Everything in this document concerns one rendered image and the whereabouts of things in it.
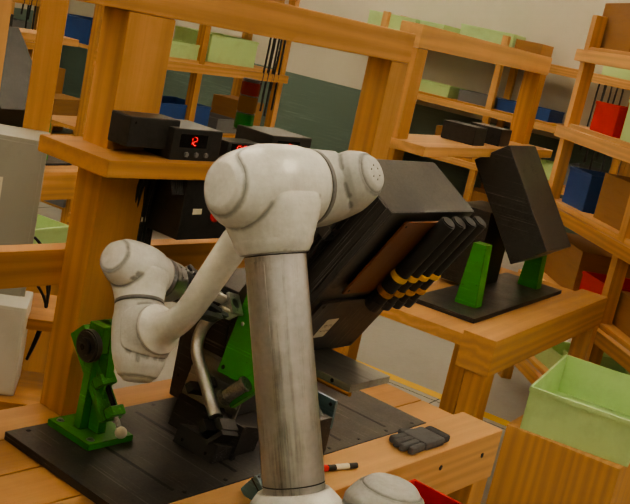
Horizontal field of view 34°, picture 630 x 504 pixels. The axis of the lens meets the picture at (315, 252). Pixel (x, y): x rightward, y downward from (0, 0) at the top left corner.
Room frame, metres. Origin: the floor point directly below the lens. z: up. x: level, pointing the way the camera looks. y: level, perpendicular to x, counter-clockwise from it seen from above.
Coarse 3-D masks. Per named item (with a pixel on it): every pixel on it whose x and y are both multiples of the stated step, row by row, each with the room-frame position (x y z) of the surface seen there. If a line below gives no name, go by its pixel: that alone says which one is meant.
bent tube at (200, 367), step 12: (228, 300) 2.30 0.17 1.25; (240, 312) 2.31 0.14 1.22; (204, 324) 2.33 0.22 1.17; (192, 336) 2.33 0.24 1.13; (204, 336) 2.33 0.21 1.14; (192, 348) 2.31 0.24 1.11; (192, 360) 2.30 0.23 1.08; (204, 360) 2.30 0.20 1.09; (204, 372) 2.28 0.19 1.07; (204, 384) 2.25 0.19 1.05; (204, 396) 2.24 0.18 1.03; (216, 408) 2.22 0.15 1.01
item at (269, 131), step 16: (176, 128) 2.32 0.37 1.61; (192, 128) 2.37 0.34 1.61; (208, 128) 2.44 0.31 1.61; (240, 128) 2.66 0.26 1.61; (256, 128) 2.66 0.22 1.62; (272, 128) 2.74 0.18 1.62; (176, 144) 2.33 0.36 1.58; (192, 144) 2.37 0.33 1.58; (208, 144) 2.41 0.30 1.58; (304, 144) 2.69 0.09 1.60; (192, 160) 2.38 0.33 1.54; (208, 160) 2.42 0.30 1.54
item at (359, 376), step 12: (324, 348) 2.47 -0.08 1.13; (324, 360) 2.38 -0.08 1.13; (336, 360) 2.40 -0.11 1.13; (348, 360) 2.42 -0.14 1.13; (324, 372) 2.29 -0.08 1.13; (336, 372) 2.31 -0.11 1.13; (348, 372) 2.33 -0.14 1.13; (360, 372) 2.34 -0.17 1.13; (372, 372) 2.36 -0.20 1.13; (324, 384) 2.28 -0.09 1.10; (336, 384) 2.26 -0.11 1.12; (348, 384) 2.24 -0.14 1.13; (360, 384) 2.27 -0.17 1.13; (372, 384) 2.31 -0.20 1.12; (348, 396) 2.24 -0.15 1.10
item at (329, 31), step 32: (96, 0) 2.21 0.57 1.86; (128, 0) 2.28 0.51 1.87; (160, 0) 2.35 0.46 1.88; (192, 0) 2.42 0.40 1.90; (224, 0) 2.51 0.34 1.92; (256, 0) 2.59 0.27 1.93; (256, 32) 2.61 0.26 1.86; (288, 32) 2.71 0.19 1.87; (320, 32) 2.81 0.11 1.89; (352, 32) 2.92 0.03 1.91; (384, 32) 3.04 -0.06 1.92
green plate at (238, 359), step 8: (248, 312) 2.32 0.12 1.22; (240, 320) 2.32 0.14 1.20; (248, 320) 2.31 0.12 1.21; (240, 328) 2.31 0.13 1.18; (248, 328) 2.30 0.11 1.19; (232, 336) 2.32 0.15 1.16; (240, 336) 2.31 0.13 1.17; (248, 336) 2.29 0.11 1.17; (232, 344) 2.31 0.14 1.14; (240, 344) 2.30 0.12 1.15; (248, 344) 2.29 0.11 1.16; (224, 352) 2.31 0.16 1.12; (232, 352) 2.30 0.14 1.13; (240, 352) 2.29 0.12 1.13; (248, 352) 2.28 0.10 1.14; (224, 360) 2.30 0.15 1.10; (232, 360) 2.29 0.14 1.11; (240, 360) 2.28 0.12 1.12; (248, 360) 2.27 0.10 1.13; (224, 368) 2.29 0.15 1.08; (232, 368) 2.28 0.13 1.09; (240, 368) 2.27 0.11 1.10; (248, 368) 2.26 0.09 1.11; (232, 376) 2.27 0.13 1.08; (240, 376) 2.26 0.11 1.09
